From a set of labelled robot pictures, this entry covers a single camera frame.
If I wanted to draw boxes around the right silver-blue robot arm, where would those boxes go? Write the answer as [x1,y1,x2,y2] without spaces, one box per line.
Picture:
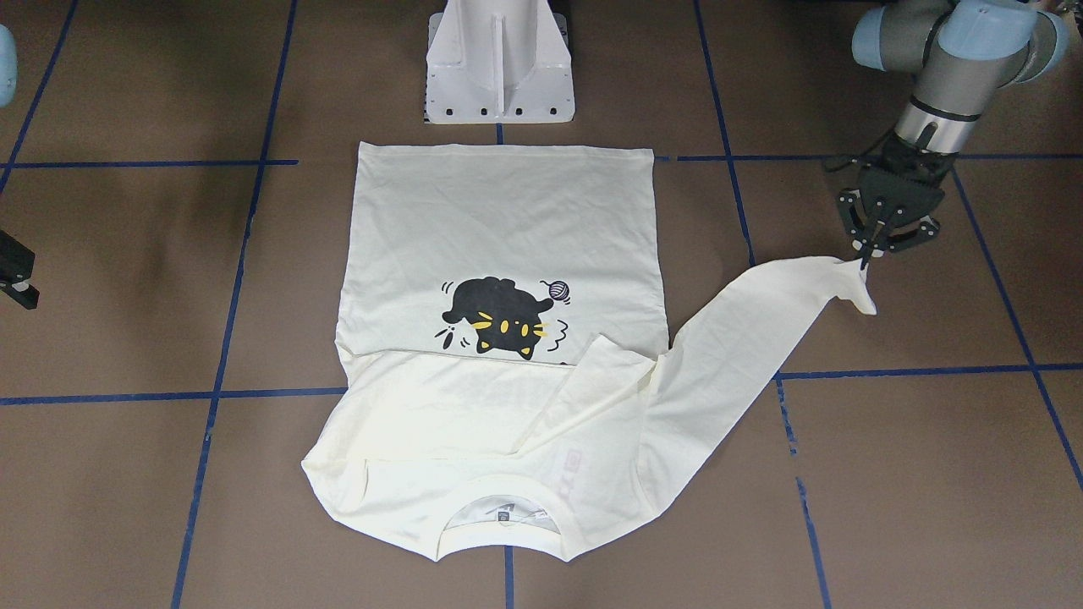
[1,25,40,310]

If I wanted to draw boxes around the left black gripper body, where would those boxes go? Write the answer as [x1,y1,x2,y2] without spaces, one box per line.
[836,135,955,250]

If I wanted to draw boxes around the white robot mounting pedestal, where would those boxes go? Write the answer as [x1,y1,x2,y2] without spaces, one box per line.
[423,1,576,126]

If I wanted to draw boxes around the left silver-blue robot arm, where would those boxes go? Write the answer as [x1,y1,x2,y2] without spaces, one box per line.
[836,1,1070,265]

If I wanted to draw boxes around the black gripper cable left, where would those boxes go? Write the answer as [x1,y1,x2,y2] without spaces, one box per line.
[825,127,898,174]

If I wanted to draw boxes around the cream long-sleeve cat T-shirt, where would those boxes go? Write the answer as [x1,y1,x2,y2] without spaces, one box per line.
[301,142,877,562]

